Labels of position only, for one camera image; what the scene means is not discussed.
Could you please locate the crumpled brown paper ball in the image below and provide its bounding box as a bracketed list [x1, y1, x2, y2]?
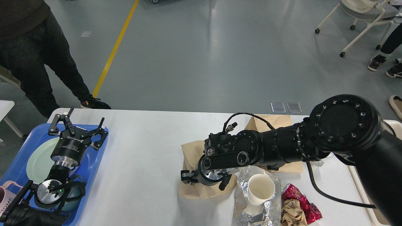
[280, 199, 307, 226]

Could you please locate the large brown paper bag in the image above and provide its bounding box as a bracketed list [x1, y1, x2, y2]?
[178, 140, 237, 199]

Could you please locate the beige plastic bin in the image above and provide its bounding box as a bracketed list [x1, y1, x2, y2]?
[348, 120, 402, 226]

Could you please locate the teal home mug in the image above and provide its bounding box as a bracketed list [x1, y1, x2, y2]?
[62, 174, 86, 212]

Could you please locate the white rolling chair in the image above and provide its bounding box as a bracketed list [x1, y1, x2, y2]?
[315, 0, 399, 57]

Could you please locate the person with black sneakers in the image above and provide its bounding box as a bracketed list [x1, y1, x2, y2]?
[367, 19, 402, 121]

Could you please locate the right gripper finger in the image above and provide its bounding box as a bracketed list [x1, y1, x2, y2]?
[219, 174, 232, 191]
[180, 170, 199, 185]

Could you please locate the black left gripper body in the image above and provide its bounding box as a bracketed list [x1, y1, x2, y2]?
[51, 135, 91, 165]

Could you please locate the red foil wrapper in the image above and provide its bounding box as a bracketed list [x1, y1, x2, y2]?
[281, 183, 323, 226]

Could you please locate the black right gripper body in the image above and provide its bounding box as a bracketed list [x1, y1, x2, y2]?
[196, 168, 222, 186]

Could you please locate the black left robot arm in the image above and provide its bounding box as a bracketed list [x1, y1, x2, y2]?
[1, 107, 109, 226]

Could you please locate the mint green plate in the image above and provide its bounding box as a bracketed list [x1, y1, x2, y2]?
[26, 137, 59, 184]

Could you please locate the person in dark clothes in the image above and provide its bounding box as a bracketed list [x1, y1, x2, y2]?
[0, 0, 110, 118]

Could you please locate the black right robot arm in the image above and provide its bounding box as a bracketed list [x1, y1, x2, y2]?
[181, 94, 402, 226]

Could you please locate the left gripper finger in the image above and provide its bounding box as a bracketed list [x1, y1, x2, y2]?
[48, 107, 76, 136]
[82, 118, 109, 150]

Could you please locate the crumpled silver foil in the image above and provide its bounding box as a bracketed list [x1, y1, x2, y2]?
[310, 153, 332, 167]

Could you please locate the silver foil bag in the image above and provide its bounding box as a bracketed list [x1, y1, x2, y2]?
[232, 166, 282, 226]

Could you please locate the pink home mug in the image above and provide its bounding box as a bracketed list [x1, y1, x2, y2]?
[0, 180, 23, 216]

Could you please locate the white side table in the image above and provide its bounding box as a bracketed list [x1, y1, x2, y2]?
[0, 100, 24, 138]

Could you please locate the upright white paper cup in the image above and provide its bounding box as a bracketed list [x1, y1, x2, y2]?
[247, 174, 275, 206]

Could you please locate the blue plastic tray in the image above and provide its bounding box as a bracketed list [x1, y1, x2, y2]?
[1, 123, 107, 226]

